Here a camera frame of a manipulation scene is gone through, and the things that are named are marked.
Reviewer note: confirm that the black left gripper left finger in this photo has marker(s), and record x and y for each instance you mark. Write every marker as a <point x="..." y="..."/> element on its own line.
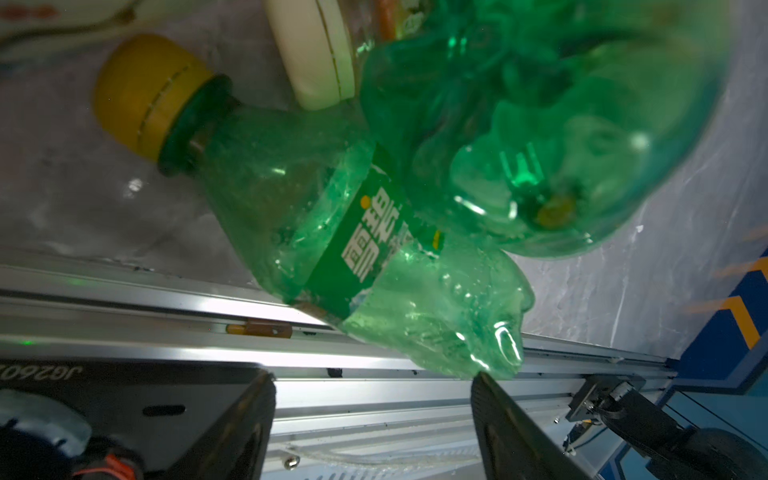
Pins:
<point x="235" y="446"/>

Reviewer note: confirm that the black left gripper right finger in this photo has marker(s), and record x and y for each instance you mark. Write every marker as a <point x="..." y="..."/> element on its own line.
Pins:
<point x="512" y="446"/>

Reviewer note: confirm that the green soda bottle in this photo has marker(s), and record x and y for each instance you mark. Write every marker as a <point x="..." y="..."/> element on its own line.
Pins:
<point x="543" y="126"/>
<point x="314" y="210"/>

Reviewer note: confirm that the brown label bottle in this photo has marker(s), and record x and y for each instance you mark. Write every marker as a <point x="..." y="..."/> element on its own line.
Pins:
<point x="324" y="43"/>

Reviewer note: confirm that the clear bottle white label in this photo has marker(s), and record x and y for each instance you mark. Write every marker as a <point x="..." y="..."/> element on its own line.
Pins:
<point x="33" y="30"/>

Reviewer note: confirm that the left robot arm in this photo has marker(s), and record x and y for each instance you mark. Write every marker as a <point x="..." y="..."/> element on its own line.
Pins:
<point x="42" y="438"/>

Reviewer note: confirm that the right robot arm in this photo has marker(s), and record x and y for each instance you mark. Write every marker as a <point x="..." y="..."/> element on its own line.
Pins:
<point x="675" y="452"/>

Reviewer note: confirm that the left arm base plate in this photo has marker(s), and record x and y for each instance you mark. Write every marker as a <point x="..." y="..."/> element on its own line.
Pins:
<point x="156" y="409"/>

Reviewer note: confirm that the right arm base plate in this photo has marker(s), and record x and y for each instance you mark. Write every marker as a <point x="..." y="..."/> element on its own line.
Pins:
<point x="595" y="390"/>

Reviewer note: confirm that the aluminium rail frame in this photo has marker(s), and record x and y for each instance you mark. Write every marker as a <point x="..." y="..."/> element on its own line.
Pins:
<point x="344" y="410"/>

